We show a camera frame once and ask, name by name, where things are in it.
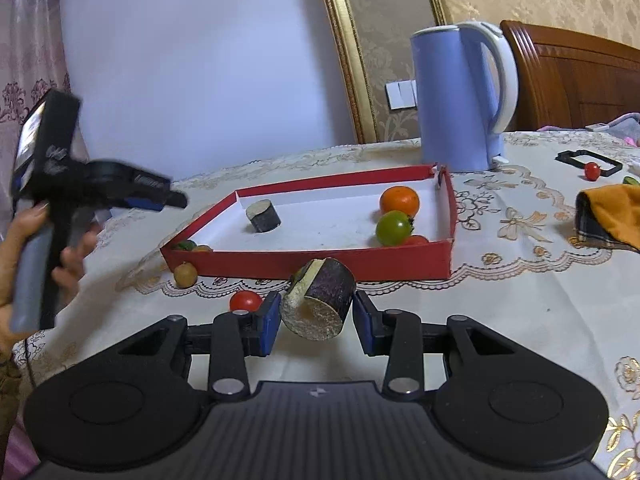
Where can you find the lace tablecloth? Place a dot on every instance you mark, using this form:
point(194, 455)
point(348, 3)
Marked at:
point(525, 300)

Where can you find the gold picture frame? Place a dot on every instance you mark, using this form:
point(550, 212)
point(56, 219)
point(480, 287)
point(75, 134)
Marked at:
point(350, 60)

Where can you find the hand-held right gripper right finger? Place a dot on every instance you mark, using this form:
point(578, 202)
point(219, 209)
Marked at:
point(364, 325)

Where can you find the green pepper piece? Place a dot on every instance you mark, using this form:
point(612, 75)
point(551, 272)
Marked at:
point(184, 246)

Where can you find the blue electric kettle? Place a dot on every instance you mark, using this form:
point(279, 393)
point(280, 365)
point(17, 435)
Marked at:
point(455, 100)

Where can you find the wooden headboard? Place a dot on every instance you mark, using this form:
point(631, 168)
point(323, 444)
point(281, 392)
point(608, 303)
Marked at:
point(575, 80)

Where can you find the small eggplant piece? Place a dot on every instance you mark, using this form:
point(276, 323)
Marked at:
point(262, 216)

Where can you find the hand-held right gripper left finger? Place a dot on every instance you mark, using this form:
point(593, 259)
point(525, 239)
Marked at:
point(267, 325)

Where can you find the orange mandarin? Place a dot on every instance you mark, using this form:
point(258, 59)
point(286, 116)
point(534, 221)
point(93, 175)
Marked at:
point(399, 201)

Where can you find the small red cherry tomato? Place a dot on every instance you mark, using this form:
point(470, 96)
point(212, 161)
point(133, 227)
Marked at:
point(592, 171)

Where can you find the large eggplant piece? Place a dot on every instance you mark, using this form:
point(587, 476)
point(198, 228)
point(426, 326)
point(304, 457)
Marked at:
point(325, 305)

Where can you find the white wall switch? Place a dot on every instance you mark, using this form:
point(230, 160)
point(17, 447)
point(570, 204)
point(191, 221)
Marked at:
point(401, 94)

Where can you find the green vegetable piece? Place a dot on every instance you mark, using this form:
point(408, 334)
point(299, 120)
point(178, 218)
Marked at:
point(631, 180)

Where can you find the person's left hand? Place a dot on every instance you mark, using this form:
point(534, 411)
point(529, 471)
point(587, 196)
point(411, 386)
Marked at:
point(12, 270)

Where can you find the black rectangular frame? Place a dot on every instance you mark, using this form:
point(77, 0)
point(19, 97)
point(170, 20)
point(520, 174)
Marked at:
point(570, 156)

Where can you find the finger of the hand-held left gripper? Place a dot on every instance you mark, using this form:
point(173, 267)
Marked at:
point(160, 202)

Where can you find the pink patterned curtain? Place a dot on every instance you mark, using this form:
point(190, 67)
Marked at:
point(25, 35)

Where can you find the pink and grey bedding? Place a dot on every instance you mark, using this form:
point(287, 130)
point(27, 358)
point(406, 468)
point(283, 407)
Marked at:
point(620, 127)

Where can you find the red cardboard box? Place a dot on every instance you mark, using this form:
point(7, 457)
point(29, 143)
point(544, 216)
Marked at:
point(325, 230)

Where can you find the orange cloth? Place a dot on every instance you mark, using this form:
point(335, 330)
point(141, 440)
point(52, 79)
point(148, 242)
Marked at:
point(612, 210)

